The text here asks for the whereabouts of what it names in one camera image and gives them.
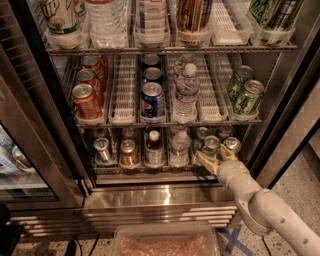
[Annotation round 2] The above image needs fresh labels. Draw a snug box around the bronze can front bottom shelf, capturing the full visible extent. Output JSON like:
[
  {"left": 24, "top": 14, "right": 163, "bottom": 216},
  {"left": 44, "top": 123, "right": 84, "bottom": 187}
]
[{"left": 120, "top": 139, "right": 139, "bottom": 166}]

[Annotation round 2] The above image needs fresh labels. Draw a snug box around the brown striped can top shelf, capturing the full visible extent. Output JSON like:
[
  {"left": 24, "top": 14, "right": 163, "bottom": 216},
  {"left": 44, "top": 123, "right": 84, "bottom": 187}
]
[{"left": 176, "top": 0, "right": 213, "bottom": 33}]

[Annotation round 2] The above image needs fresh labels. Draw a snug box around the blue pepsi can rear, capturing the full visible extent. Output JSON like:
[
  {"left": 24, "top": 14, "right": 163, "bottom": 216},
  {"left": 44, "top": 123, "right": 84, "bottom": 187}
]
[{"left": 141, "top": 54, "right": 161, "bottom": 70}]

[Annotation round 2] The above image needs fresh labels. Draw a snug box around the green can front bottom shelf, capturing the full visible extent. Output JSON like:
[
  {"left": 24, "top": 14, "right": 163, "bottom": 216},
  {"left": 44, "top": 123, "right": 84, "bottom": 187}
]
[{"left": 202, "top": 135, "right": 220, "bottom": 157}]

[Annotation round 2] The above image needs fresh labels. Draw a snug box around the fridge door right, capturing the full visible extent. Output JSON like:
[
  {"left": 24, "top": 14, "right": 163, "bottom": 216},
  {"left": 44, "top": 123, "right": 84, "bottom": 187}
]
[{"left": 249, "top": 29, "right": 320, "bottom": 189}]

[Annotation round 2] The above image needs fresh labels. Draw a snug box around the empty white tray top shelf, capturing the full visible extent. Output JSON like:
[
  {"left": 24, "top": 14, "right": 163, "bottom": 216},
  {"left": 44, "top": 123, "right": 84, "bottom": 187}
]
[{"left": 211, "top": 0, "right": 253, "bottom": 46}]

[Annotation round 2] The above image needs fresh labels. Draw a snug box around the green black can top shelf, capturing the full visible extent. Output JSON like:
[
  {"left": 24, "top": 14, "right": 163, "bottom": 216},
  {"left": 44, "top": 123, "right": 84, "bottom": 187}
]
[{"left": 249, "top": 0, "right": 304, "bottom": 31}]

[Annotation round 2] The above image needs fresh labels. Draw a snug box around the orange can front middle shelf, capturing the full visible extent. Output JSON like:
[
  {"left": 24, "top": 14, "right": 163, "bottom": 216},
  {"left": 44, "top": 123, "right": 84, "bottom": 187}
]
[{"left": 72, "top": 84, "right": 102, "bottom": 120}]

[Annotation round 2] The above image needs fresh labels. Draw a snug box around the orange can shelf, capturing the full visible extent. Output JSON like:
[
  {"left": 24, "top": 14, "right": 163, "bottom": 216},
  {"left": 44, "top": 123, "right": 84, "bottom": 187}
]
[
  {"left": 72, "top": 84, "right": 102, "bottom": 120},
  {"left": 76, "top": 68, "right": 104, "bottom": 106},
  {"left": 80, "top": 56, "right": 108, "bottom": 92}
]

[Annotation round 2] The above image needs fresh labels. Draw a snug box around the blue pepsi can front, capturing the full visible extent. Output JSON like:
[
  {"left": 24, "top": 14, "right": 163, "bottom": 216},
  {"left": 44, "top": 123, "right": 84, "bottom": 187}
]
[{"left": 141, "top": 82, "right": 164, "bottom": 118}]

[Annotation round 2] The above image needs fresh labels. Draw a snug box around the water bottle top shelf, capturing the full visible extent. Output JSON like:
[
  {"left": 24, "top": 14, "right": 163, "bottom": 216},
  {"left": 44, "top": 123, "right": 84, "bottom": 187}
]
[{"left": 85, "top": 0, "right": 128, "bottom": 49}]

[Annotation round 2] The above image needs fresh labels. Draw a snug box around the green can rear middle shelf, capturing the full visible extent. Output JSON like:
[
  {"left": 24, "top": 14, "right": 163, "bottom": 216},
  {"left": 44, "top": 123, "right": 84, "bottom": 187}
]
[{"left": 227, "top": 65, "right": 254, "bottom": 103}]

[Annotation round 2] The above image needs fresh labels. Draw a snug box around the dark soda bottle white cap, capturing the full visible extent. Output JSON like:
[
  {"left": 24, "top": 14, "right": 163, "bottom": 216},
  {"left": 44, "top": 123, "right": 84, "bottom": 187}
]
[{"left": 146, "top": 130, "right": 165, "bottom": 168}]

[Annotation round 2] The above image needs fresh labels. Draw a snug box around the empty white tray left middle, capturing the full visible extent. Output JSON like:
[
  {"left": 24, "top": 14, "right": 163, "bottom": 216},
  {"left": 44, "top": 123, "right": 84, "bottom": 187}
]
[{"left": 108, "top": 56, "right": 136, "bottom": 125}]

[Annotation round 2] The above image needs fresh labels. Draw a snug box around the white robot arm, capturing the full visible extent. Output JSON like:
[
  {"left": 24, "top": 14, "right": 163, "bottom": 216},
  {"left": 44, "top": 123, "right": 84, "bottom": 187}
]
[{"left": 196, "top": 145, "right": 320, "bottom": 256}]

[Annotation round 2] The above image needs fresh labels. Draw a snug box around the empty white tray right middle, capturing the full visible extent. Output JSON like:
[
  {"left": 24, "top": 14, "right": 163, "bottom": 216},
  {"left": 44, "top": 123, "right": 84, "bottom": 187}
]
[{"left": 195, "top": 55, "right": 228, "bottom": 123}]

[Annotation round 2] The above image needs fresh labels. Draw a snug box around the green can rear bottom shelf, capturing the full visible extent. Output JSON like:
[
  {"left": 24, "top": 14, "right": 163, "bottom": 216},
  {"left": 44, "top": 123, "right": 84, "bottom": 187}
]
[{"left": 192, "top": 127, "right": 209, "bottom": 153}]

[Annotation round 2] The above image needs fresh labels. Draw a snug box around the green can front middle shelf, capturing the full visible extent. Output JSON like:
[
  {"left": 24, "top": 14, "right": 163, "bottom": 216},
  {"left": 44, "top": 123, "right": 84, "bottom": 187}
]
[{"left": 233, "top": 80, "right": 264, "bottom": 116}]

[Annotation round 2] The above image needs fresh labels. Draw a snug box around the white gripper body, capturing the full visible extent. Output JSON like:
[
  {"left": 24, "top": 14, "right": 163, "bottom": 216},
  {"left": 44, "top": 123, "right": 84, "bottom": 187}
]
[{"left": 217, "top": 160, "right": 262, "bottom": 200}]

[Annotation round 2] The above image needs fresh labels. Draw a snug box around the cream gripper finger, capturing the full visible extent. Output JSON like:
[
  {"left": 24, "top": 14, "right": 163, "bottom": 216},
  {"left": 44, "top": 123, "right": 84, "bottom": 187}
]
[
  {"left": 197, "top": 151, "right": 219, "bottom": 175},
  {"left": 220, "top": 144, "right": 237, "bottom": 161}
]

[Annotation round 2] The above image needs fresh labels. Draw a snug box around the black cable right floor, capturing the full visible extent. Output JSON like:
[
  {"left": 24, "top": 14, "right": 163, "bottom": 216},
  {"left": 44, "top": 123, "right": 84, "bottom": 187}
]
[{"left": 262, "top": 235, "right": 273, "bottom": 256}]

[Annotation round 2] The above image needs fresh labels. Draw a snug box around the green can right rear bottom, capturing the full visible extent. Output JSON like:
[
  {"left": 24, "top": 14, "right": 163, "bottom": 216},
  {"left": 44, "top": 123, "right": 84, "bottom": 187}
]
[{"left": 216, "top": 125, "right": 234, "bottom": 142}]

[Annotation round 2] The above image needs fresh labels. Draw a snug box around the clear water bottle bottom shelf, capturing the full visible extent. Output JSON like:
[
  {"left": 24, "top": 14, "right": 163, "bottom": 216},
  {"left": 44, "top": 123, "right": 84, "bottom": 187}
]
[{"left": 169, "top": 131, "right": 191, "bottom": 167}]

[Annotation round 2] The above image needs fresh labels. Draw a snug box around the silver can front bottom shelf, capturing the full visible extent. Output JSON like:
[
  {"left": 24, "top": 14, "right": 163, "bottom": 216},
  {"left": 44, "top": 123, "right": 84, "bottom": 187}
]
[{"left": 93, "top": 138, "right": 112, "bottom": 163}]

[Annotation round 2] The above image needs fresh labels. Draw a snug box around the water bottle middle shelf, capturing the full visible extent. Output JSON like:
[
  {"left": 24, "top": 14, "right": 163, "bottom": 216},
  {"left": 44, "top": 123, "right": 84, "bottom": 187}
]
[{"left": 175, "top": 63, "right": 200, "bottom": 117}]

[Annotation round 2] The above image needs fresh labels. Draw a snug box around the orange can rear middle shelf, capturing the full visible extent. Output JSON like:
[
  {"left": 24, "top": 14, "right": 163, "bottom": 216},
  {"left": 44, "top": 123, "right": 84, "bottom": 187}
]
[{"left": 80, "top": 56, "right": 108, "bottom": 92}]

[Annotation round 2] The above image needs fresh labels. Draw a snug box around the fridge glass door left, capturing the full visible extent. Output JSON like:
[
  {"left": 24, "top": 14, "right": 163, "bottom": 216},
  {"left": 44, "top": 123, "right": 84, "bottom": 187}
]
[{"left": 0, "top": 0, "right": 92, "bottom": 211}]

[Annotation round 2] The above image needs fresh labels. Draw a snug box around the blue pepsi can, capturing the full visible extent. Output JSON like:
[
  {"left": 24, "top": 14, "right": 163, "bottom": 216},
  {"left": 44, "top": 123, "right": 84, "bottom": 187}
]
[
  {"left": 142, "top": 67, "right": 163, "bottom": 84},
  {"left": 141, "top": 82, "right": 164, "bottom": 118},
  {"left": 141, "top": 54, "right": 161, "bottom": 70}
]

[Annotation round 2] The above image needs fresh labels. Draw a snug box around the green can right front bottom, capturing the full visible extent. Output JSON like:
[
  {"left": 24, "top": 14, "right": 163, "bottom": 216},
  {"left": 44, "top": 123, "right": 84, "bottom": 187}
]
[{"left": 223, "top": 137, "right": 241, "bottom": 154}]

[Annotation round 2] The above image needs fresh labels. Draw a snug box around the white labelled bottle top shelf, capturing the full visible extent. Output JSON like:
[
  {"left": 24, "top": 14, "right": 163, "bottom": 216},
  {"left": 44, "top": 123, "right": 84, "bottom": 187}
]
[{"left": 136, "top": 0, "right": 167, "bottom": 47}]

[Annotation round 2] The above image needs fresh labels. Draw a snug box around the black cables left floor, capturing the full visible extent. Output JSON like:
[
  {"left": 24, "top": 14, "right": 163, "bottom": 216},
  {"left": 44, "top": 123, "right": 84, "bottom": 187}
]
[{"left": 63, "top": 233, "right": 101, "bottom": 256}]

